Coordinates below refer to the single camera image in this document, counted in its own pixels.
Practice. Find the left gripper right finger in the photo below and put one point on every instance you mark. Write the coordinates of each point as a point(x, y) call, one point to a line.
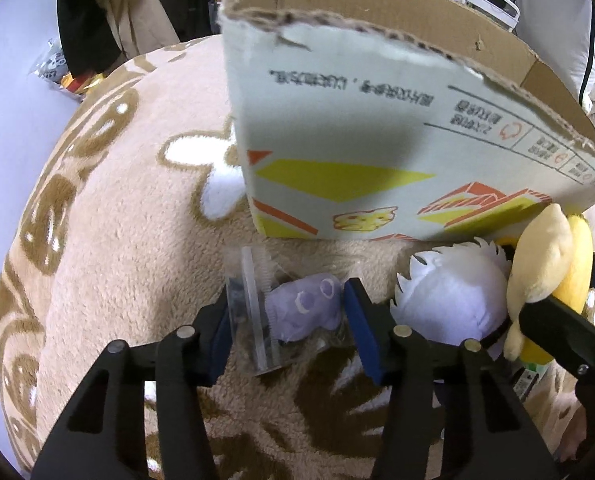
point(455, 393)

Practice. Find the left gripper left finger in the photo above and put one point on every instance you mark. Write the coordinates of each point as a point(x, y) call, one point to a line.
point(101, 434)

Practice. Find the green tissue pack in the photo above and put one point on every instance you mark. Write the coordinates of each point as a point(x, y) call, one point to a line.
point(525, 376)

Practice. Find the yellow plush toy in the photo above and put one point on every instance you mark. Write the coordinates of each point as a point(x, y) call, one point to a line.
point(553, 257)

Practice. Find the purple plush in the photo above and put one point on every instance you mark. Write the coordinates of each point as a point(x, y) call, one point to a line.
point(284, 309)

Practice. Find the white-haired dark plush doll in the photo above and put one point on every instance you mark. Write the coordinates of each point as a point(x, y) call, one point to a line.
point(457, 292)

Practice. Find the beige patterned rug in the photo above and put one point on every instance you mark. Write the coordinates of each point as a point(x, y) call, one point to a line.
point(124, 232)

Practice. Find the cardboard box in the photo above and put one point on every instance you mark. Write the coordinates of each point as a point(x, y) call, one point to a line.
point(413, 119)

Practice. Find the white softbox curtain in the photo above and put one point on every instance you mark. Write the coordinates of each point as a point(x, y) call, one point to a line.
point(562, 33)

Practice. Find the snack bags on floor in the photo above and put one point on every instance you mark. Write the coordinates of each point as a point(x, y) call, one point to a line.
point(51, 67)

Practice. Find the white utility cart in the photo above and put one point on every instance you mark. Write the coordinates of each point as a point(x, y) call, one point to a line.
point(504, 12)

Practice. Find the beige coat hanging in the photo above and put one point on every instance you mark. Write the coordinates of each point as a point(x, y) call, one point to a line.
point(139, 26)

